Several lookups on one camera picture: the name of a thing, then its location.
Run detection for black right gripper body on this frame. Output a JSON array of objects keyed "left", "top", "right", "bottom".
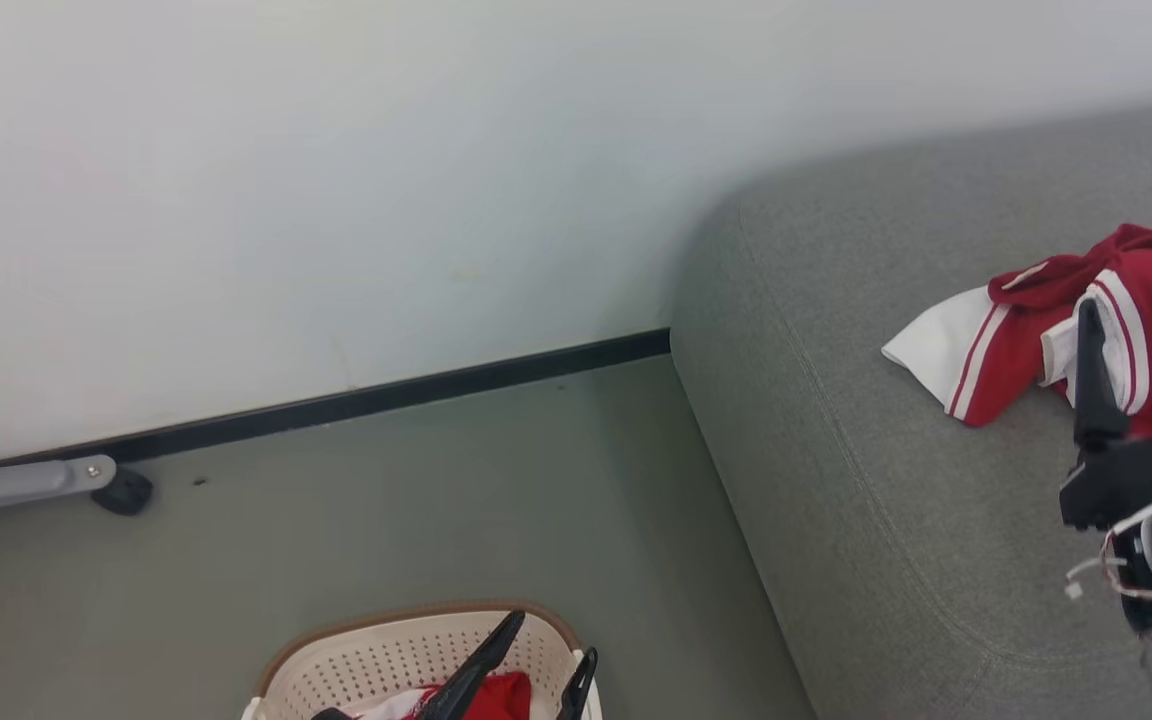
[{"left": 1059, "top": 432, "right": 1152, "bottom": 531}]

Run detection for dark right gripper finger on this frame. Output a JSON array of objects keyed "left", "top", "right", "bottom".
[{"left": 1074, "top": 298, "right": 1129, "bottom": 451}]

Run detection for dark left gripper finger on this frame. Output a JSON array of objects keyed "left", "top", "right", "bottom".
[
  {"left": 556, "top": 648, "right": 599, "bottom": 720},
  {"left": 416, "top": 611, "right": 527, "bottom": 720}
]

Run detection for red white garment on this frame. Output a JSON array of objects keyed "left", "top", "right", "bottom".
[{"left": 356, "top": 672, "right": 533, "bottom": 720}]

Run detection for red white striped jersey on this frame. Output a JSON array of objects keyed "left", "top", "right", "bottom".
[{"left": 881, "top": 223, "right": 1152, "bottom": 441}]

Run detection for grey fabric sofa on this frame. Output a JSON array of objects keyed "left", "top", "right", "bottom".
[{"left": 669, "top": 95, "right": 1152, "bottom": 720}]

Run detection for cream perforated laundry basket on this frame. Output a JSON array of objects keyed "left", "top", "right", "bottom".
[{"left": 241, "top": 602, "right": 605, "bottom": 720}]

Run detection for black baseboard strip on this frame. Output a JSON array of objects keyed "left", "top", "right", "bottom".
[{"left": 0, "top": 328, "right": 672, "bottom": 471}]

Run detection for black caster wheel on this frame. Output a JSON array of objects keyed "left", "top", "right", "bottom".
[{"left": 91, "top": 468, "right": 155, "bottom": 517}]

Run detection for thin white red gripper cables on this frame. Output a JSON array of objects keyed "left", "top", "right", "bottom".
[{"left": 1066, "top": 490, "right": 1152, "bottom": 606}]

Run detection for grey metal partition frame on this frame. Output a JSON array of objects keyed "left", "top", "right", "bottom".
[{"left": 0, "top": 455, "right": 117, "bottom": 518}]

